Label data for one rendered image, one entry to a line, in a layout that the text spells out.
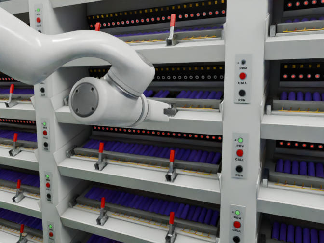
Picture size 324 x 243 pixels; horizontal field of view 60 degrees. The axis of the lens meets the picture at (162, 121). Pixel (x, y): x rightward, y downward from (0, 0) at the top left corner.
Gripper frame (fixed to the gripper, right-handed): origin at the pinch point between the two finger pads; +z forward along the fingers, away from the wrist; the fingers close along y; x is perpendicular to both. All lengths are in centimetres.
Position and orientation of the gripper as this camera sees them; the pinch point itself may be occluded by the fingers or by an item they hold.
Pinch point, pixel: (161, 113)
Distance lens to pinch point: 77.1
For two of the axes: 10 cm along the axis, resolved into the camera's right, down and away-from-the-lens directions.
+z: 4.2, 0.4, 9.1
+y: 9.0, 0.6, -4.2
